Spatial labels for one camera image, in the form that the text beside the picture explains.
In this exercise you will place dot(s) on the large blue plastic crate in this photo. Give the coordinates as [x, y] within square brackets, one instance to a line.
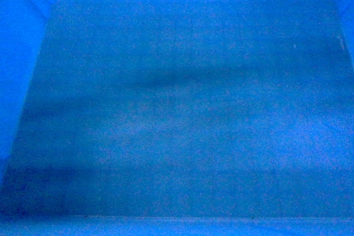
[176, 117]

